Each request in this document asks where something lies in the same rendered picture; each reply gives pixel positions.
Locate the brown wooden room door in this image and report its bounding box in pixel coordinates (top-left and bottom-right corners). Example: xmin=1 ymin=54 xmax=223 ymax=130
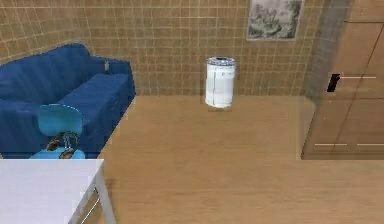
xmin=301 ymin=0 xmax=384 ymax=161

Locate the black door handle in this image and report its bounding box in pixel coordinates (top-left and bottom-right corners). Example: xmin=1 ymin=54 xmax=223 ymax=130
xmin=326 ymin=73 xmax=341 ymax=93

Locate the light blue chair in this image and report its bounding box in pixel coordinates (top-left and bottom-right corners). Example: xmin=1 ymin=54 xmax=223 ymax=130
xmin=29 ymin=103 xmax=87 ymax=160

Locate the white table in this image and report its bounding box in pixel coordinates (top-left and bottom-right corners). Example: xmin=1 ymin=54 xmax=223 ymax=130
xmin=0 ymin=158 xmax=117 ymax=224

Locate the blue sofa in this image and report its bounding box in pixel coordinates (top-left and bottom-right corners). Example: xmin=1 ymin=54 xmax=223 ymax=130
xmin=0 ymin=42 xmax=137 ymax=159

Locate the grey framed wall picture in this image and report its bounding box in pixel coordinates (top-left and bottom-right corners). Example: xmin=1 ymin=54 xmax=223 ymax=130
xmin=245 ymin=0 xmax=304 ymax=42

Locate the white cylindrical bin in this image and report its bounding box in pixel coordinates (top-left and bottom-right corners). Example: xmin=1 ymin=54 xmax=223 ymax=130
xmin=204 ymin=56 xmax=237 ymax=109

